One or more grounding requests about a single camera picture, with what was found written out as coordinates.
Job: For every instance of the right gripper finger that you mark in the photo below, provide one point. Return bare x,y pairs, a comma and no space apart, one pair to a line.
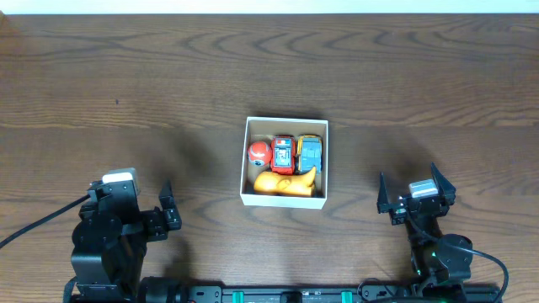
444,186
382,198

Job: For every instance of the orange toy dinosaur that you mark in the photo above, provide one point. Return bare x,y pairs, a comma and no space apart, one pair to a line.
290,185

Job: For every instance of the yellow grey toy truck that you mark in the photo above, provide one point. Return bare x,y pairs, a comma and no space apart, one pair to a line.
309,153

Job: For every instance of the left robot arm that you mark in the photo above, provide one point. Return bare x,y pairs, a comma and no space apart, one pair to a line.
110,244

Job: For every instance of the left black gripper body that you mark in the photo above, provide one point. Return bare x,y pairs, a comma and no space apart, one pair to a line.
157,219

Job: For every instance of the white cardboard box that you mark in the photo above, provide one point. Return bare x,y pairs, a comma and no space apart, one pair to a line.
265,129

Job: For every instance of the black mounting rail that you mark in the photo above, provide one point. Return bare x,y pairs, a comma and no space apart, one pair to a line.
328,294

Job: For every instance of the red ball with face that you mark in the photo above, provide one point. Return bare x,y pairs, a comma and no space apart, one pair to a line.
259,154

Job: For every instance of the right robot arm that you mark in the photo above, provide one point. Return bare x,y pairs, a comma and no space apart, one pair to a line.
442,261

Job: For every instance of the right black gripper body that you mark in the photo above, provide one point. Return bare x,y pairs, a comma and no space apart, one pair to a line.
397,216

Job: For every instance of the red toy fire truck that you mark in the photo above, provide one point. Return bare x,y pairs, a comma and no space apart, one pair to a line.
284,155

